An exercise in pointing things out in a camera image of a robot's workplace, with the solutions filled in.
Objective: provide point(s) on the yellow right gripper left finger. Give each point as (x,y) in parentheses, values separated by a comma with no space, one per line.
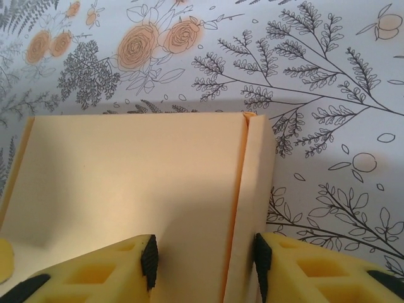
(79,284)

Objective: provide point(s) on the floral patterned table cover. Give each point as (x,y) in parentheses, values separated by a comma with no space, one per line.
(284,63)

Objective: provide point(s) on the yellow paper box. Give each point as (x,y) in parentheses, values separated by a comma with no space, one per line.
(126,173)

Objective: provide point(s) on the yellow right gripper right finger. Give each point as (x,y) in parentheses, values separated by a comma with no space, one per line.
(331,277)

